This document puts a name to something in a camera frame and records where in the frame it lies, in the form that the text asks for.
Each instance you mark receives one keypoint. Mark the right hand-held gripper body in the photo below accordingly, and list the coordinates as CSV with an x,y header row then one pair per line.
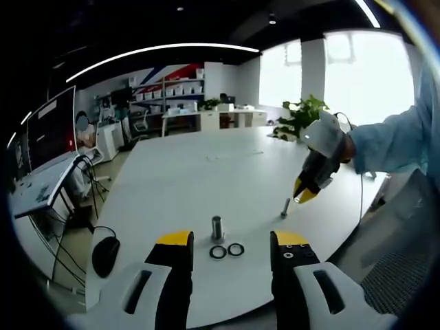
x,y
324,137

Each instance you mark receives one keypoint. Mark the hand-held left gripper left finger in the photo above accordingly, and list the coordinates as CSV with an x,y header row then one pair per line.
x,y
172,275

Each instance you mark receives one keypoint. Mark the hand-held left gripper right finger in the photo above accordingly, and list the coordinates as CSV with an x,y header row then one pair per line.
x,y
295,285

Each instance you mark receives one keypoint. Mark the small threaded steel stud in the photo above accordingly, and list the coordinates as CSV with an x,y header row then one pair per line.
x,y
285,206

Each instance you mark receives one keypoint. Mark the black rubber washer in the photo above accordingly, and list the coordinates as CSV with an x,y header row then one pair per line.
x,y
236,254
218,257

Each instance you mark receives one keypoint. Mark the large threaded steel stud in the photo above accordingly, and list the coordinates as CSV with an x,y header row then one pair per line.
x,y
216,227

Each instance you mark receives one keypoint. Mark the person's right hand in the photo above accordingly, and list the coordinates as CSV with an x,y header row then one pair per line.
x,y
348,151

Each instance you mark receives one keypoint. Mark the large potted green plant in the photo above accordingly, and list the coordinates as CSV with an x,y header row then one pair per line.
x,y
295,117

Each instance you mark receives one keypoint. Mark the black computer mouse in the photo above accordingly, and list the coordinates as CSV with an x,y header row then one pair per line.
x,y
104,256

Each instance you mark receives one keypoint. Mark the low white cabinet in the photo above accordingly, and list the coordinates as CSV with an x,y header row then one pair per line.
x,y
240,118

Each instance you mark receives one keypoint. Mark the grey mesh office chair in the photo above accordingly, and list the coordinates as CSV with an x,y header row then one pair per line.
x,y
395,233

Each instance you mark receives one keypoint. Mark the small green plant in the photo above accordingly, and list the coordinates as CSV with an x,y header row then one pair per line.
x,y
209,103

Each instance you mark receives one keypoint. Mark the white trestle table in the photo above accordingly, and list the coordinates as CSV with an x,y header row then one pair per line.
x,y
180,112

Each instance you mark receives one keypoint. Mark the white drawer cabinet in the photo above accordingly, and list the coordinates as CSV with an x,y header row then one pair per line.
x,y
110,141

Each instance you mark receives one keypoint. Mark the row of white storage bins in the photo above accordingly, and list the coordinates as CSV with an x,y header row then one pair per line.
x,y
175,91

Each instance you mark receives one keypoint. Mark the white computer desk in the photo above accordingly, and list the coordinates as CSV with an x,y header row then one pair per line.
x,y
41,187

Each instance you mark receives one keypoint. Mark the grey shelving rack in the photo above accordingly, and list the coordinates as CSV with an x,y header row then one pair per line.
x,y
172,80

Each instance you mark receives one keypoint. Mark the ceiling strip light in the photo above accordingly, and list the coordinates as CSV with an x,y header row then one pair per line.
x,y
192,44

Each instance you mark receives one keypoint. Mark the black equipment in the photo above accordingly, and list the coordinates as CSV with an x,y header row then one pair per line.
x,y
121,95

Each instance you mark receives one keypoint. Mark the large computer monitor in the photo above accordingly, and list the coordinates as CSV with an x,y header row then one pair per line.
x,y
51,127

